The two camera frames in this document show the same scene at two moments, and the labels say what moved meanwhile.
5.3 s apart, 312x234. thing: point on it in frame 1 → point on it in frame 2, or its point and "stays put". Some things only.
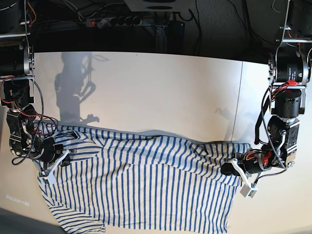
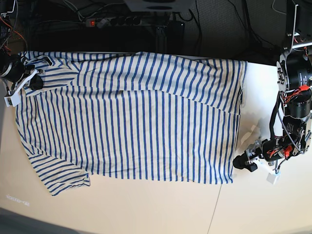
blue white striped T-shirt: x=139 y=182 → x=131 y=115
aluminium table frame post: x=160 y=38 stays put
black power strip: x=116 y=21 stays put
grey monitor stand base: x=160 y=5 stays put
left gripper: x=46 y=150 → x=12 y=69
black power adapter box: x=175 y=31 stays put
